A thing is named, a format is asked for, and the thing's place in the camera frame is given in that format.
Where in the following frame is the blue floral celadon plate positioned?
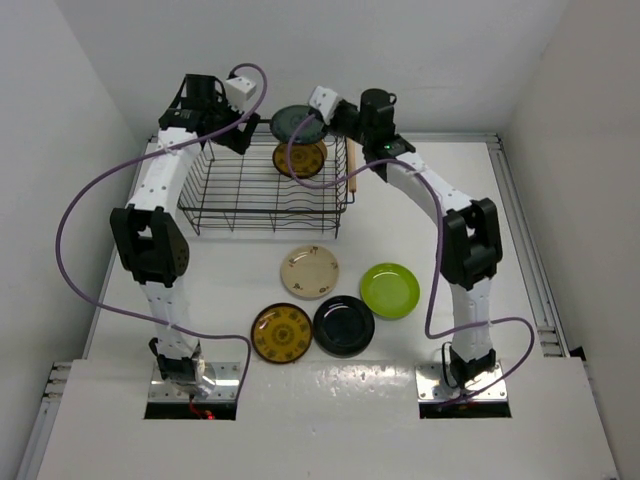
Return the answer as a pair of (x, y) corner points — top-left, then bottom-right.
(269, 105), (327, 145)

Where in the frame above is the brown yellow patterned plate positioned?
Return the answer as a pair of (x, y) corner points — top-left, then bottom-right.
(272, 141), (328, 179)
(250, 302), (313, 365)

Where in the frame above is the beige plate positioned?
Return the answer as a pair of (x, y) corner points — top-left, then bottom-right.
(280, 245), (340, 300)

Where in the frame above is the lime green plate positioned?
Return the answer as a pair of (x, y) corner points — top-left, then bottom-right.
(360, 263), (421, 320)

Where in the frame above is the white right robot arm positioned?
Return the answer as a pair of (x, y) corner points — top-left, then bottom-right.
(309, 88), (503, 389)

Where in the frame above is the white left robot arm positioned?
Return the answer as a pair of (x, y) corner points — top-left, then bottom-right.
(110, 74), (260, 396)

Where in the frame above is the black glossy plate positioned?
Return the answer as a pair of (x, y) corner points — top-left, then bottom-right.
(313, 295), (375, 358)

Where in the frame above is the right wooden rack handle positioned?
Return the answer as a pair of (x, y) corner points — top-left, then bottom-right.
(346, 139), (357, 194)

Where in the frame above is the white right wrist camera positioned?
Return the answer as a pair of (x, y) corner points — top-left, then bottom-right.
(307, 86), (342, 125)

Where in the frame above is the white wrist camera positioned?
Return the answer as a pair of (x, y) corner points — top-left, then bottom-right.
(223, 76), (257, 111)
(307, 86), (342, 125)

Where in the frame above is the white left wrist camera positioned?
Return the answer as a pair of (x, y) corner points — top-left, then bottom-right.
(223, 76), (257, 111)

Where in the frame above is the black wire dish rack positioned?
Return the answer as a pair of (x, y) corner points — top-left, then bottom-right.
(178, 120), (356, 239)

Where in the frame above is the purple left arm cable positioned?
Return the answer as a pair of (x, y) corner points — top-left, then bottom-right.
(54, 63), (269, 401)

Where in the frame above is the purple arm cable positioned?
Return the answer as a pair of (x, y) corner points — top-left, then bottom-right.
(54, 63), (269, 401)
(287, 112), (536, 404)

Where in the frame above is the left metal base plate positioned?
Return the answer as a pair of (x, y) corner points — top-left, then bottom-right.
(147, 362), (242, 403)

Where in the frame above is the metal base plate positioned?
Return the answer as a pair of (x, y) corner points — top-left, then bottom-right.
(415, 361), (508, 404)
(147, 362), (242, 403)

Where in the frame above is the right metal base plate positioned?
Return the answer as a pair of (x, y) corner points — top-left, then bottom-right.
(415, 361), (508, 404)

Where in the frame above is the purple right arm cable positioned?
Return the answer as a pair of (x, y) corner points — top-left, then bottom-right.
(287, 112), (536, 404)

